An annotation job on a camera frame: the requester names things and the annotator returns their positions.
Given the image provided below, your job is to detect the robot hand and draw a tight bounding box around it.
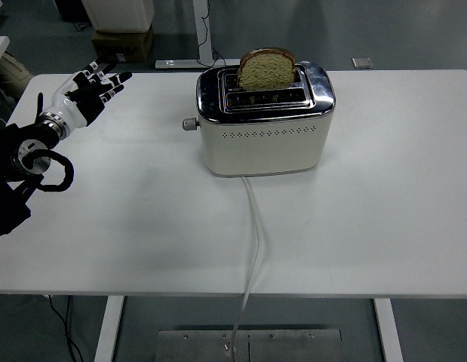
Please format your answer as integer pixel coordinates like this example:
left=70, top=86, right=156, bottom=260
left=43, top=58, right=134, bottom=130

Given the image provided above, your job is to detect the cream and chrome toaster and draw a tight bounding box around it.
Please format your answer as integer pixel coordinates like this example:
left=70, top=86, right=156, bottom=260
left=182, top=60, right=336, bottom=178

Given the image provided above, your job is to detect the beige padded object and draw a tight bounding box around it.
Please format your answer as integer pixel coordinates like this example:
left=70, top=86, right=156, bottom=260
left=0, top=51, right=35, bottom=105

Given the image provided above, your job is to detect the brown cardboard box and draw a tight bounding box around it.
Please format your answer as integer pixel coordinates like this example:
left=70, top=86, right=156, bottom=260
left=91, top=25, right=155, bottom=63

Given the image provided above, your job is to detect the black box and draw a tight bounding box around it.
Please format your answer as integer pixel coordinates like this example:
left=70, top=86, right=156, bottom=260
left=55, top=0, right=91, bottom=23

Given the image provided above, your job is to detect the white plastic container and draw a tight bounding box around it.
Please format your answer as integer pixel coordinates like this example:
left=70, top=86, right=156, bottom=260
left=81, top=0, right=155, bottom=32

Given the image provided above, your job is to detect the white desk stand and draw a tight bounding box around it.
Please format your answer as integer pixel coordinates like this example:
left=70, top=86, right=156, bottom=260
left=155, top=0, right=244, bottom=69

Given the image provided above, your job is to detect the brown bread slice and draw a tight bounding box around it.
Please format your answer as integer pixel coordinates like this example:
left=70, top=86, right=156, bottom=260
left=236, top=47, right=296, bottom=91

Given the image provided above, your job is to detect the white table leg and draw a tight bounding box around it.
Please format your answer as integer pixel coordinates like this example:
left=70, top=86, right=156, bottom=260
left=94, top=296, right=125, bottom=362
left=372, top=298, right=404, bottom=362

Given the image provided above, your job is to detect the grey metal plate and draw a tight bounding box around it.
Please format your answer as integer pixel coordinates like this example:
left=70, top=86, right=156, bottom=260
left=157, top=329, right=343, bottom=362

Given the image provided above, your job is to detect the thin black cable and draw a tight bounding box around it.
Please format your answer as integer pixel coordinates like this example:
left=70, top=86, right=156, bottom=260
left=197, top=0, right=226, bottom=63

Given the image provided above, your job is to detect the white power cable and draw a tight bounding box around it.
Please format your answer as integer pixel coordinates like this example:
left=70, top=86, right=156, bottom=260
left=224, top=176, right=265, bottom=362

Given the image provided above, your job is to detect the black floor cable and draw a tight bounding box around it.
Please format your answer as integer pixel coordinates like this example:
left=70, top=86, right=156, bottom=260
left=47, top=295, right=85, bottom=362

